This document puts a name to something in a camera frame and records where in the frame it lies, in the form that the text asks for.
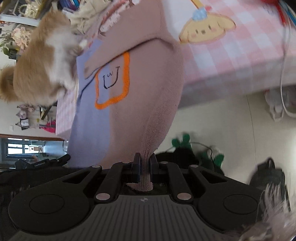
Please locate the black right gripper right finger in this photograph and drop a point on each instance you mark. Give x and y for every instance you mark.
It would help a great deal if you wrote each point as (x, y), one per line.
(171, 177)

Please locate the black bag on floor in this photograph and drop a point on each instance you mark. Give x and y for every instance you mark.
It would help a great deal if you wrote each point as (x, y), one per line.
(271, 180)

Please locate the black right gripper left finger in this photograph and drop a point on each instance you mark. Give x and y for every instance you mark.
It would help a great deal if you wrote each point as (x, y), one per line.
(117, 176)

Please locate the orange and white cat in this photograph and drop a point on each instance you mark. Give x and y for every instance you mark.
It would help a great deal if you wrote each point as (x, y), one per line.
(44, 72)

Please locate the cream cloth bag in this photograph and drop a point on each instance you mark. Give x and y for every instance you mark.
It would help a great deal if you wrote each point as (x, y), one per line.
(88, 12)

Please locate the pink checkered cartoon bedsheet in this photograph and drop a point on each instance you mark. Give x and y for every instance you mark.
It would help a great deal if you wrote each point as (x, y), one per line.
(243, 59)

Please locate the pink and purple sweater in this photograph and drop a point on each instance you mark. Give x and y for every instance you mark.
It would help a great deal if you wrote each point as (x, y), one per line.
(130, 85)

